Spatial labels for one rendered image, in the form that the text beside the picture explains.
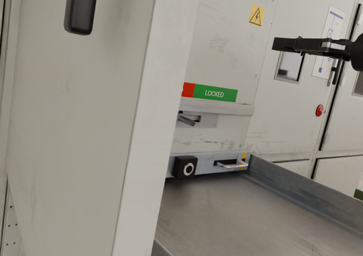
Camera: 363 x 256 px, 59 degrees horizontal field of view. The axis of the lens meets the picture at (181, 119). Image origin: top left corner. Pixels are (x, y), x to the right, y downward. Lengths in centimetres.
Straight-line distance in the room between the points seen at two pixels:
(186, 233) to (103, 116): 42
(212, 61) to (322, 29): 80
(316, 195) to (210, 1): 55
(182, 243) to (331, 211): 44
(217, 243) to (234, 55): 48
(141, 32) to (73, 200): 17
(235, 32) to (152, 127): 69
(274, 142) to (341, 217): 60
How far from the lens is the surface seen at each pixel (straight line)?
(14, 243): 95
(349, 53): 70
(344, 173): 215
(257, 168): 100
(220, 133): 90
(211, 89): 83
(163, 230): 61
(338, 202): 89
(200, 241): 61
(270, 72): 128
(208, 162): 88
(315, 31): 149
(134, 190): 21
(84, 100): 29
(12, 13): 79
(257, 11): 93
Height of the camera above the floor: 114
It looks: 10 degrees down
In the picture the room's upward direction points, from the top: 11 degrees clockwise
